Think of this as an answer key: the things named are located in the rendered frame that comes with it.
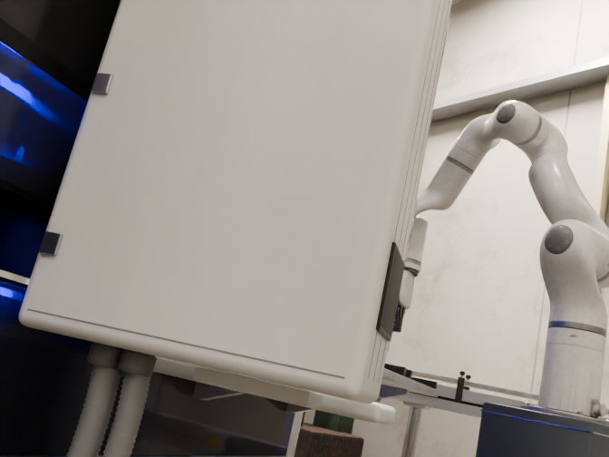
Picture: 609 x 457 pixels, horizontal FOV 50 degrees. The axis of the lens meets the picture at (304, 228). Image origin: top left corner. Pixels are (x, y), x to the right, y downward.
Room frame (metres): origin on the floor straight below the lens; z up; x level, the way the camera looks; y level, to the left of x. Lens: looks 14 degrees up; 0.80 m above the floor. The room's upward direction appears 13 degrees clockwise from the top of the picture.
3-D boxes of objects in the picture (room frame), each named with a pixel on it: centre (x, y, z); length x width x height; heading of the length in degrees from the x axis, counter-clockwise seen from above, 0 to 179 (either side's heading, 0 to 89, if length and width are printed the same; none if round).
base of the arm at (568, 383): (1.41, -0.63, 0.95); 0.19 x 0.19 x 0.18
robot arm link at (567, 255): (1.39, -0.61, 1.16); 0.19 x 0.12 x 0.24; 127
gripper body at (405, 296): (1.83, -0.31, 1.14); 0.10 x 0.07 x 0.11; 153
